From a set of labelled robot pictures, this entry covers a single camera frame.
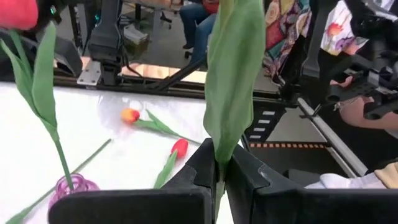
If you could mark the black metal table frame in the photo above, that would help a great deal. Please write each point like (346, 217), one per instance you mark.
(140, 87)

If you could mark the orange artificial tulip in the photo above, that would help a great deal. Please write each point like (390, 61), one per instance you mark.
(130, 115)
(17, 217)

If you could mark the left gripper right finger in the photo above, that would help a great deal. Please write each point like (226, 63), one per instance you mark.
(295, 207)

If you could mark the person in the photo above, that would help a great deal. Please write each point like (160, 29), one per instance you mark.
(199, 28)
(281, 31)

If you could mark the person's forearm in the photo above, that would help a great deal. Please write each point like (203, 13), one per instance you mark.
(357, 113)

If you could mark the white cloth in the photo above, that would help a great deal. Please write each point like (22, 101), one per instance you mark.
(335, 182)

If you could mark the black foam mat striped edge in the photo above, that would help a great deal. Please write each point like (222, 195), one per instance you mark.
(280, 155)

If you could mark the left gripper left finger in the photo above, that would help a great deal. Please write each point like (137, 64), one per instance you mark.
(140, 207)

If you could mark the silver metal bracket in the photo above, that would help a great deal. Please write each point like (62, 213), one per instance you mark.
(90, 73)

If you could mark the red artificial tulip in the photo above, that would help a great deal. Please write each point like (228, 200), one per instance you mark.
(233, 77)
(179, 148)
(43, 81)

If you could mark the pink ribbed glass vase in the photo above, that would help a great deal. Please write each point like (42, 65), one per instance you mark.
(84, 186)

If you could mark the grey metal bar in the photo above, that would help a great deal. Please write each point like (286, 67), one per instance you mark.
(332, 137)

